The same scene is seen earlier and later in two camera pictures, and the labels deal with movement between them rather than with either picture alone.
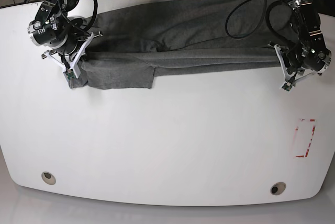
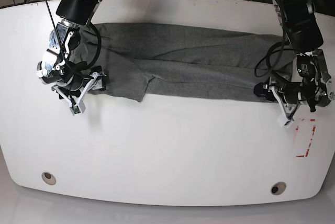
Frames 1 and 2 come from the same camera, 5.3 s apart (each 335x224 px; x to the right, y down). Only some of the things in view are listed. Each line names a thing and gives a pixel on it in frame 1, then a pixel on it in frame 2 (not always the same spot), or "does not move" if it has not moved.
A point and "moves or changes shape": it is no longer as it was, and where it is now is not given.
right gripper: (291, 75) -> (288, 95)
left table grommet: (48, 178) does not move
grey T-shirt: (129, 45) moves or changes shape
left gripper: (69, 59) -> (95, 81)
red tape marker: (308, 147) does not move
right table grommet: (277, 188) does not move
